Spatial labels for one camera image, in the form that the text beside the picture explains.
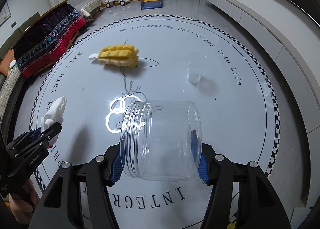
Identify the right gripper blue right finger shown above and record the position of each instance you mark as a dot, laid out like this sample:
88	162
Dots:
200	161

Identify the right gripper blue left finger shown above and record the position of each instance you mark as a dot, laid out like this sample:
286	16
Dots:
118	165

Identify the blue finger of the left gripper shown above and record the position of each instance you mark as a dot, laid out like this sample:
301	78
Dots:
35	134
48	136

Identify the white cloth rag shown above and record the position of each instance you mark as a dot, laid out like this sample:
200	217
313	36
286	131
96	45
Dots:
54	114

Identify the clear plastic jar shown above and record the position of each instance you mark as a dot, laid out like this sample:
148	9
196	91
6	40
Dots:
156	138

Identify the person left hand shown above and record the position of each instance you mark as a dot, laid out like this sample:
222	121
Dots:
20	208

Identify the green sofa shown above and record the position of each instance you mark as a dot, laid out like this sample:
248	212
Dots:
8	83

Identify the quilt covered table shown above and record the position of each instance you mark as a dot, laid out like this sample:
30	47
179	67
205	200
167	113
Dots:
46	40

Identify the clear plastic lid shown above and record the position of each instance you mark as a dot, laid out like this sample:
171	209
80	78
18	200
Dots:
196	67

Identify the white tv cabinet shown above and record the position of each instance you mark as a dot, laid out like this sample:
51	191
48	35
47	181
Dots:
296	172

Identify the white toy ride-on car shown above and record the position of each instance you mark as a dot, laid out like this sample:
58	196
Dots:
111	3

